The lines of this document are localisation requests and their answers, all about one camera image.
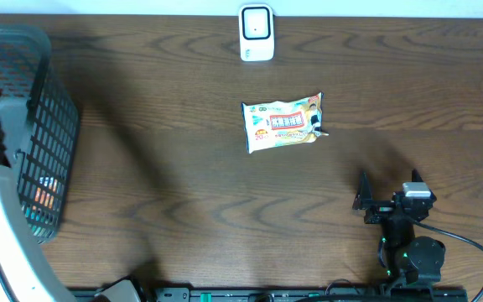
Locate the white barcode scanner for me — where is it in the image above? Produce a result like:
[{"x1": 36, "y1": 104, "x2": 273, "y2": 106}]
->
[{"x1": 238, "y1": 3, "x2": 275, "y2": 62}]

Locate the dark grey plastic basket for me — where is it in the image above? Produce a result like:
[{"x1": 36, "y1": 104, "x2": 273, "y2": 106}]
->
[{"x1": 0, "y1": 23, "x2": 80, "y2": 244}]

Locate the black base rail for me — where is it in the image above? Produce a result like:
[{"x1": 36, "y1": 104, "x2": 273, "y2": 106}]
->
[{"x1": 69, "y1": 286, "x2": 469, "y2": 302}]

